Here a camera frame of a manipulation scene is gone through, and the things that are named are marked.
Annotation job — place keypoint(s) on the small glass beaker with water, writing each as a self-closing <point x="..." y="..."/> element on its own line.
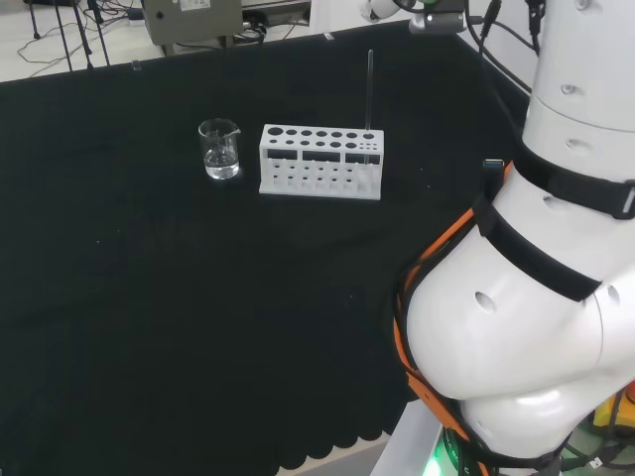
<point x="220" y="158"/>

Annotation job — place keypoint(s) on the black table cloth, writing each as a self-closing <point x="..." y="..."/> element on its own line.
<point x="198" y="297"/>

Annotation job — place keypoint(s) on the clear glass rod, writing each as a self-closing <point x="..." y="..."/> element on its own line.
<point x="369" y="89"/>

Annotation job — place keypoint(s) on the white test tube rack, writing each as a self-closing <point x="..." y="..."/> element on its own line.
<point x="322" y="191"/>

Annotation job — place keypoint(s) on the black tripod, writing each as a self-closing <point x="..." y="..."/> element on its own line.
<point x="63" y="35"/>

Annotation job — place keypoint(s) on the grey metal cabinet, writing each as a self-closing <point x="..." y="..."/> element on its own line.
<point x="193" y="20"/>

